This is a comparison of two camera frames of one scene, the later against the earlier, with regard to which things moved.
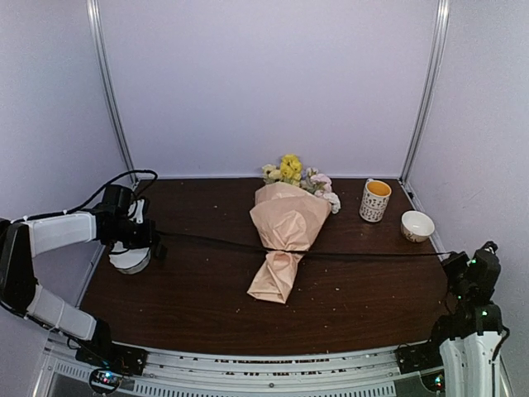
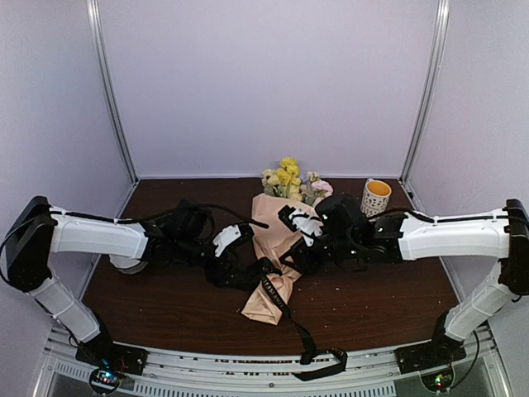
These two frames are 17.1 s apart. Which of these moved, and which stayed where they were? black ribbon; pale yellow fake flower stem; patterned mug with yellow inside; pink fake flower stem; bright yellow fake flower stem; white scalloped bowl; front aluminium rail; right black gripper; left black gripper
Moved: right black gripper; bright yellow fake flower stem; left black gripper; pink fake flower stem; black ribbon; pale yellow fake flower stem
Stayed: front aluminium rail; patterned mug with yellow inside; white scalloped bowl
